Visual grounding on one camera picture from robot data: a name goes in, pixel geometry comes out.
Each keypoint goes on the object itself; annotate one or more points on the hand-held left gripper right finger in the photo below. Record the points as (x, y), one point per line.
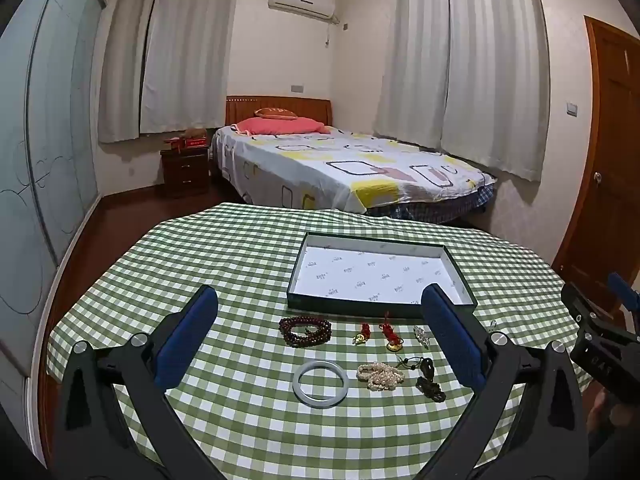
(455, 340)

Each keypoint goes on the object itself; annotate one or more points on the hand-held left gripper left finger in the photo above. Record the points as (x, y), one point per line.
(185, 340)

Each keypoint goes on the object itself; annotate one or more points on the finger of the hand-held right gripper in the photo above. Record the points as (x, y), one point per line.
(580, 302)
(624, 291)

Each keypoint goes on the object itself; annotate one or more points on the silver crystal brooch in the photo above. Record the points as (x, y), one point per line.
(421, 336)

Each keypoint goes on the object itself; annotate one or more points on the red knot gold charm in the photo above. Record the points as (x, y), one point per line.
(365, 331)
(387, 332)

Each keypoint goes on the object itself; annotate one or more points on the green jewelry tray box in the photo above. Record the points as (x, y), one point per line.
(370, 270)

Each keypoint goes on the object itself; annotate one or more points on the white jade bangle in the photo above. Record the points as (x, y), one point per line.
(296, 384)

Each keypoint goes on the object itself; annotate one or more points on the green checked tablecloth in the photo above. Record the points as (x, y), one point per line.
(240, 260)

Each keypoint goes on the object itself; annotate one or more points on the brown wooden door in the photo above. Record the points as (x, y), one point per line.
(610, 135)

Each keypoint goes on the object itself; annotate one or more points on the dark wooden nightstand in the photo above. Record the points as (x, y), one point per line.
(185, 172)

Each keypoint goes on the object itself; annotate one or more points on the red box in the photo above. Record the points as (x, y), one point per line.
(187, 143)

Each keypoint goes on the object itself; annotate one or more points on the brown plush item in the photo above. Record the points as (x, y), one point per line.
(194, 133)

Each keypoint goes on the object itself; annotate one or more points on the patterned white bed sheet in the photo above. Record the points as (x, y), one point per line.
(310, 170)

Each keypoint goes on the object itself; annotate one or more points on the frosted glass wardrobe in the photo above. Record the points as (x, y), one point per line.
(45, 160)

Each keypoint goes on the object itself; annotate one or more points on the pink pillow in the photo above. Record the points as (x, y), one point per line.
(280, 126)

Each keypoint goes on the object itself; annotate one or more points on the orange cushion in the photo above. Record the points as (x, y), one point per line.
(275, 112)

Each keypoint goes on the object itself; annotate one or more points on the wide white curtain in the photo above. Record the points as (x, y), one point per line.
(495, 70)
(190, 50)

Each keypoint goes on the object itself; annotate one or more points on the wooden bed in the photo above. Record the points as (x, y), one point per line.
(280, 105)

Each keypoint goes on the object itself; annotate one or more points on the narrow white curtain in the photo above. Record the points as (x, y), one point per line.
(122, 60)
(412, 60)

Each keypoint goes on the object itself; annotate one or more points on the white air conditioner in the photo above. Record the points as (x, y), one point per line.
(302, 2)

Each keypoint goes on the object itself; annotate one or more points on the wall switch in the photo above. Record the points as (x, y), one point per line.
(571, 108)

